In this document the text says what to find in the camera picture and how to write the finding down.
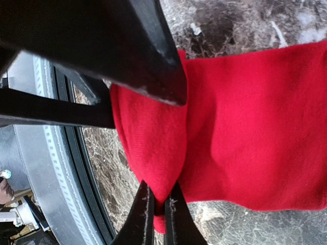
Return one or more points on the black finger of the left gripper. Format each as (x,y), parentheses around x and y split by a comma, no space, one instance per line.
(22,108)
(126,42)

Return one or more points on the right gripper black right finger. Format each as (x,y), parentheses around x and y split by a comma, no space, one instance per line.
(180,227)

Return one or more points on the black front rail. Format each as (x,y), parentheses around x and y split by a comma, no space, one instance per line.
(84,166)

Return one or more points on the white slotted cable duct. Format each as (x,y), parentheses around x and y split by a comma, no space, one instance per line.
(78,220)

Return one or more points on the red santa sock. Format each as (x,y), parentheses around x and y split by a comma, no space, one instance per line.
(253,132)

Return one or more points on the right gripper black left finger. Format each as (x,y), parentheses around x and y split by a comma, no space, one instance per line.
(138,228)

